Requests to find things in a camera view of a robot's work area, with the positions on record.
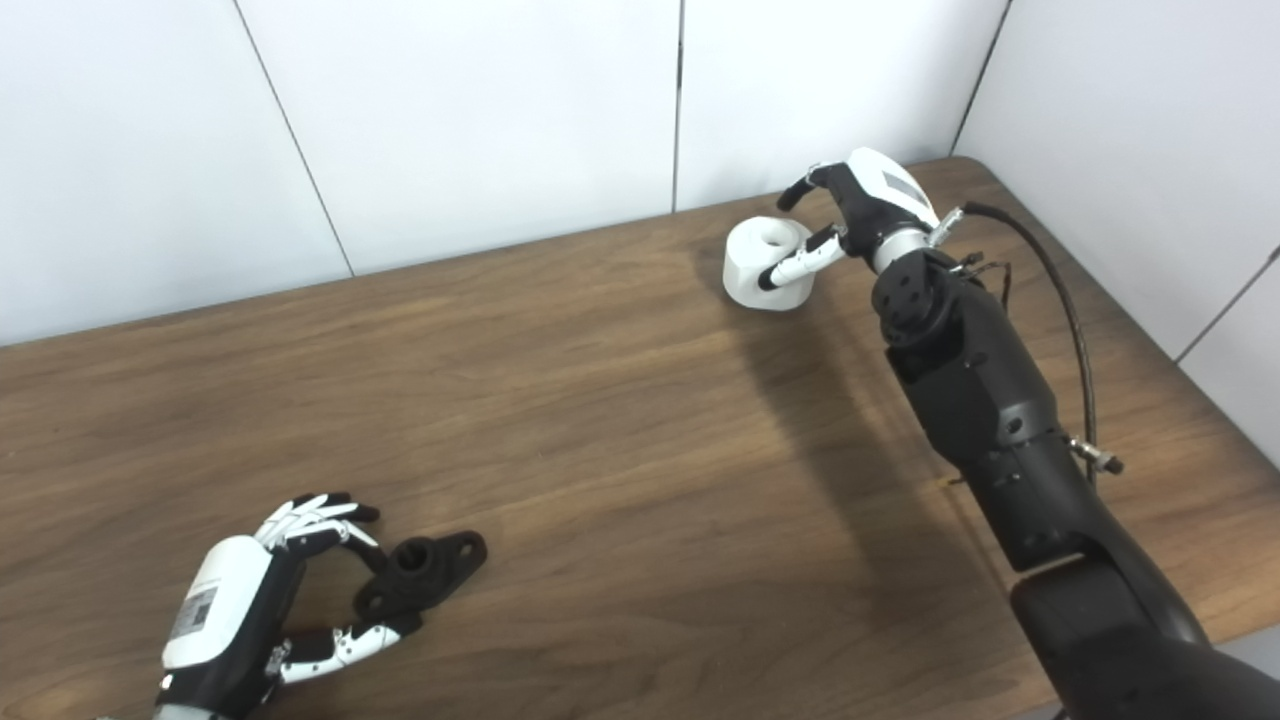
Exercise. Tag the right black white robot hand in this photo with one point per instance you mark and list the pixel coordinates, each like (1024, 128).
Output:
(875, 205)

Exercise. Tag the round white piece with holes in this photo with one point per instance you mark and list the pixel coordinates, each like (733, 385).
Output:
(745, 270)

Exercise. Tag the black flanged holder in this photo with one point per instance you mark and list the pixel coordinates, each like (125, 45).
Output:
(420, 575)

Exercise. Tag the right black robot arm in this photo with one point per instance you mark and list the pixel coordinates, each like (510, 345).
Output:
(980, 400)

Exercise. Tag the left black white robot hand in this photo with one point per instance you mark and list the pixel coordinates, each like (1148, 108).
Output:
(220, 620)

